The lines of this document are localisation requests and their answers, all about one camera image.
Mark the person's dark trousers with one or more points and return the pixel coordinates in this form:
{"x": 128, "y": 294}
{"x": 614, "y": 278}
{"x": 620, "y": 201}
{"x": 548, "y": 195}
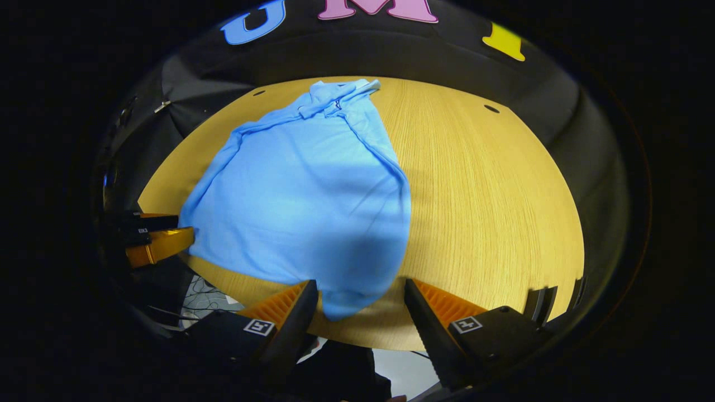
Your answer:
{"x": 341, "y": 374}

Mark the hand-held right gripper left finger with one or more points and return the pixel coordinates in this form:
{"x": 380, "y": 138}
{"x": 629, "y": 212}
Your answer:
{"x": 293, "y": 335}

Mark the dark slatted object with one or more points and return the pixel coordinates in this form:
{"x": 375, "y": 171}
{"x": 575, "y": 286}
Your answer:
{"x": 539, "y": 304}

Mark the small metal clip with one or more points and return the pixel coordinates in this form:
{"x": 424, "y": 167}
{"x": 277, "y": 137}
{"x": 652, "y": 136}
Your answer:
{"x": 162, "y": 106}

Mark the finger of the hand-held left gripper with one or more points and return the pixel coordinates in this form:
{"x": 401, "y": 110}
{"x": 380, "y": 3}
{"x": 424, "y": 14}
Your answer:
{"x": 151, "y": 221}
{"x": 162, "y": 245}

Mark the black backdrop cloth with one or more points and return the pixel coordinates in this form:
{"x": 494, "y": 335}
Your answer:
{"x": 419, "y": 53}

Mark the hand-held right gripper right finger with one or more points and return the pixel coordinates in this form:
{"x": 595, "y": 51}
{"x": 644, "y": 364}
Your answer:
{"x": 427, "y": 335}

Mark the light blue T-shirt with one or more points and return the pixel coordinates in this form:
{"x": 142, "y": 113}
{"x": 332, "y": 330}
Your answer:
{"x": 301, "y": 195}

